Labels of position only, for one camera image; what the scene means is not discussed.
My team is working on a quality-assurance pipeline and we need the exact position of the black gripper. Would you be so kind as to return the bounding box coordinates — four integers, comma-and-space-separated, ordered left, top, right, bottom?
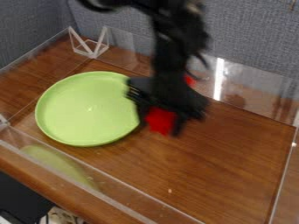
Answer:
126, 74, 210, 137

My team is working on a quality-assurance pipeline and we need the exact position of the red star-shaped bar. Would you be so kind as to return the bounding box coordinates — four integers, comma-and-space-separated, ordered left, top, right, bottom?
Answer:
146, 72, 198, 135

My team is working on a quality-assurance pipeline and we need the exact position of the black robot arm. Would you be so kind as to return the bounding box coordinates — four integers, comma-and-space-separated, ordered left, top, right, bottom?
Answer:
79, 0, 210, 137

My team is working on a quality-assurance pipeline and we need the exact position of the green round plate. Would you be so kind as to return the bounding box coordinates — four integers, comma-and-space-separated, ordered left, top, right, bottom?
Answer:
35, 71, 139, 147

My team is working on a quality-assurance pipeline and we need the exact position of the clear acrylic enclosure wall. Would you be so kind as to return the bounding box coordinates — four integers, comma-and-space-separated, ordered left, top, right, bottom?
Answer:
0, 28, 299, 224

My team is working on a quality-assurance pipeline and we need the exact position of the clear acrylic corner bracket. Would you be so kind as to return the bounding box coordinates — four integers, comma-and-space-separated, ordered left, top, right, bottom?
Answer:
68, 26, 110, 60

